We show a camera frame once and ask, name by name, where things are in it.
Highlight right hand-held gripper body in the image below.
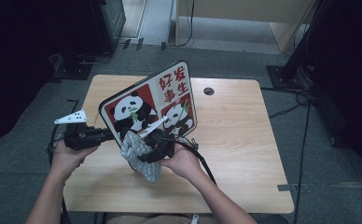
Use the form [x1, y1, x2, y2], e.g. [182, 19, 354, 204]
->
[139, 116, 176, 164]

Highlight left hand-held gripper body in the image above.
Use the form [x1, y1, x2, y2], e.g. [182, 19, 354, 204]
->
[53, 109, 106, 151]

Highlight grey white knitted cloth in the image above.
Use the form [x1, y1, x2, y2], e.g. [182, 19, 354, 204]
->
[119, 130, 163, 184]

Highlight square panda print board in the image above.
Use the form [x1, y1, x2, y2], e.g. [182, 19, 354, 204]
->
[98, 60, 199, 172]

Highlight person's left hand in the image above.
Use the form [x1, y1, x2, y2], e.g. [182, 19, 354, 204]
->
[49, 140, 100, 182]

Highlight person's right hand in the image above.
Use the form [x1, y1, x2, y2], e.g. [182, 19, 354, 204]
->
[156, 142, 205, 182]

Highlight black floor tape corner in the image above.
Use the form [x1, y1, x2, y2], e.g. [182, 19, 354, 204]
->
[66, 98, 80, 118]

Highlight person's beige trousers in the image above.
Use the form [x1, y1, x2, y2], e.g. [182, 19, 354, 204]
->
[105, 212, 202, 224]

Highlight dark curtain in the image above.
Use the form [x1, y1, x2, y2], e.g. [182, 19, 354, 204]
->
[0, 0, 105, 152]
[306, 0, 362, 189]

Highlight dark cabinet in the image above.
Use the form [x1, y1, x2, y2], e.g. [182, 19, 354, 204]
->
[89, 0, 128, 54]

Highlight grey floor tape strip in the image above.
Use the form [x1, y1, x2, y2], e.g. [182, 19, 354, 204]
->
[276, 183, 299, 192]

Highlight black metal stand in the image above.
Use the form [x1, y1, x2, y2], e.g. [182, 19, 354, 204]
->
[265, 0, 336, 91]

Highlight light wooden cabinet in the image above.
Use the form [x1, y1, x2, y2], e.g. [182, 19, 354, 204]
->
[174, 0, 315, 54]

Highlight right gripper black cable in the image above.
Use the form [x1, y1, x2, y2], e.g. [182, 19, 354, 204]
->
[172, 135, 218, 187]

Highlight thin black hanging cable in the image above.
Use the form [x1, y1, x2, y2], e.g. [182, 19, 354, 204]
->
[177, 0, 196, 49]

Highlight long black floor cable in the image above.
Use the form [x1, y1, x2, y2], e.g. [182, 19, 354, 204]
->
[293, 104, 312, 224]

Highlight looped black floor cable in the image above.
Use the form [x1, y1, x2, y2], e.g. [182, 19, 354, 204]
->
[259, 86, 314, 119]

